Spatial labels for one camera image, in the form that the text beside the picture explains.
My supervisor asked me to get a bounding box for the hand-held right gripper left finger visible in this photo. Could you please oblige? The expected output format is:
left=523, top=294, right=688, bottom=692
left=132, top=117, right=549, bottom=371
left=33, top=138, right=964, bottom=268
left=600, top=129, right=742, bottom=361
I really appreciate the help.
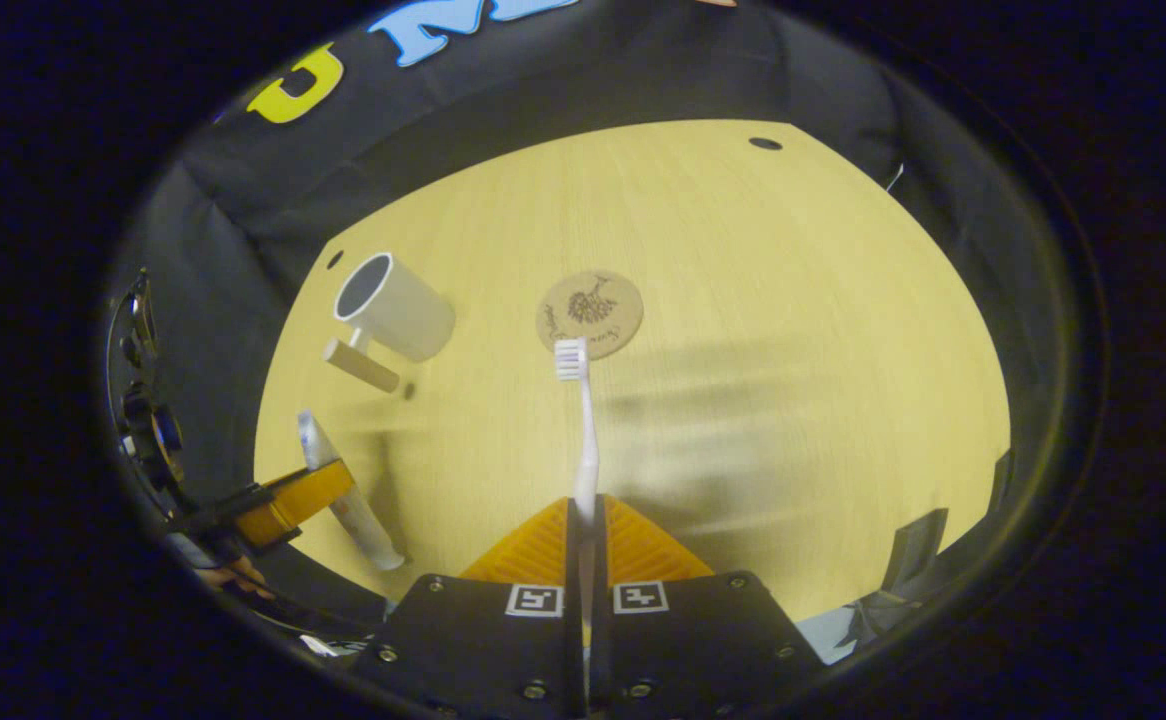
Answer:
left=348, top=497, right=584, bottom=720

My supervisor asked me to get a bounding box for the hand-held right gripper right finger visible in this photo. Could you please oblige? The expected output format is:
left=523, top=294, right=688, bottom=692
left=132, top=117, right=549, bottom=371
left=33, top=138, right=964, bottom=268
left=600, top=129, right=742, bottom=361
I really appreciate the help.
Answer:
left=593, top=495, right=829, bottom=720

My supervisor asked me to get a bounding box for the white toothpaste tube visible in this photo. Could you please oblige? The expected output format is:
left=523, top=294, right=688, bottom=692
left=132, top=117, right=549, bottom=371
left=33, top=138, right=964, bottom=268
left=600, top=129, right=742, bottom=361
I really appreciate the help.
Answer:
left=297, top=410, right=407, bottom=572

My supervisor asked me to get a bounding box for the white cup with wooden handle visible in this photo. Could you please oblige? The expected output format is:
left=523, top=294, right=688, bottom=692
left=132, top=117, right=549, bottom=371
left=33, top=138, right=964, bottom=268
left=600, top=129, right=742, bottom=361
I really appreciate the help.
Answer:
left=321, top=252, right=457, bottom=394

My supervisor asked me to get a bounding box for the white toothbrush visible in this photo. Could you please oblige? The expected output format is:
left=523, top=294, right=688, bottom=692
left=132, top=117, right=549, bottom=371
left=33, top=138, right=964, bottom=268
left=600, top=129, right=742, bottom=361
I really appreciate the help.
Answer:
left=554, top=338, right=601, bottom=651

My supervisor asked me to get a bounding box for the round wooden coaster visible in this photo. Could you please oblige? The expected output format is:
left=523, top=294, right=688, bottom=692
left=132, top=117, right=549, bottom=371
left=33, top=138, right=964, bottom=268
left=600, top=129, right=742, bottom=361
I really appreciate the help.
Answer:
left=536, top=270, right=645, bottom=361

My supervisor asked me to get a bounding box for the black backdrop cloth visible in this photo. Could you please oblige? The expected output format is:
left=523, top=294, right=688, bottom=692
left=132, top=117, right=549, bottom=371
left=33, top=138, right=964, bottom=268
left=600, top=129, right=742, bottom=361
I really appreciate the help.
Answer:
left=108, top=0, right=1064, bottom=561

